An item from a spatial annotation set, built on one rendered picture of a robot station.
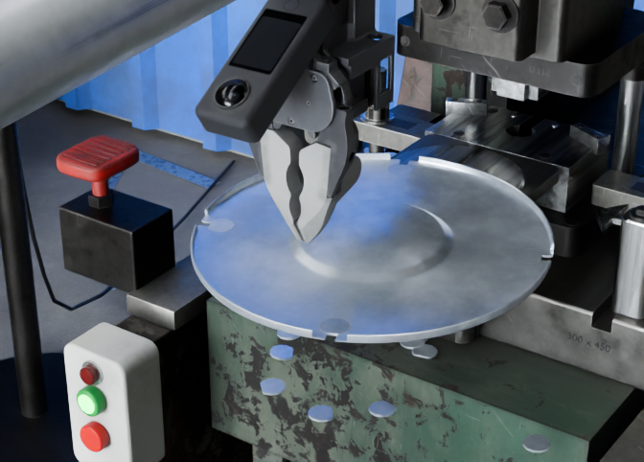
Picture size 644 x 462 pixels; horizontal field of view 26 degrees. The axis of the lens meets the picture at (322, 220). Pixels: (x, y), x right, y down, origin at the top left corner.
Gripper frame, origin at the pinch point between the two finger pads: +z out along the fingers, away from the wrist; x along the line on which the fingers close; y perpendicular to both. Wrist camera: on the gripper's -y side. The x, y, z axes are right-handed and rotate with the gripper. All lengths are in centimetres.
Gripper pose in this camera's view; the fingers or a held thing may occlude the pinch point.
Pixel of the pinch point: (299, 229)
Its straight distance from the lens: 103.5
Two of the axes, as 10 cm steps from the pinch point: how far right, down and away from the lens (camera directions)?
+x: -8.2, -2.6, 5.0
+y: 5.7, -3.8, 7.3
